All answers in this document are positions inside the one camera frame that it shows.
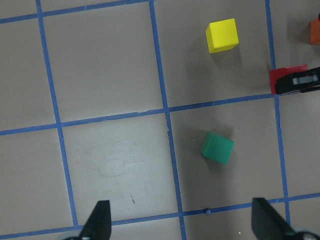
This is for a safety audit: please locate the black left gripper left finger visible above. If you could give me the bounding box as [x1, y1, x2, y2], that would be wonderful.
[77, 200, 112, 240]

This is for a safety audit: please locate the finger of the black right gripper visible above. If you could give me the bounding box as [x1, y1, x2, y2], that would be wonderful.
[274, 67, 320, 95]

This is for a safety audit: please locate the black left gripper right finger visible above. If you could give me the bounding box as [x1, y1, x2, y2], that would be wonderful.
[251, 197, 299, 240]

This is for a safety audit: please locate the red wooden block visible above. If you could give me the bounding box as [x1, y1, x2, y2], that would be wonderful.
[269, 64, 308, 95]

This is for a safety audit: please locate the orange wooden block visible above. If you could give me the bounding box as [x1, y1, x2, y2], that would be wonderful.
[309, 18, 320, 45]

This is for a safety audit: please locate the yellow wooden block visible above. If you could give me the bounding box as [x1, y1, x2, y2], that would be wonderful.
[205, 18, 239, 54]

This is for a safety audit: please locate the green wooden block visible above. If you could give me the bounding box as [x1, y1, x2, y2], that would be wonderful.
[200, 131, 235, 165]

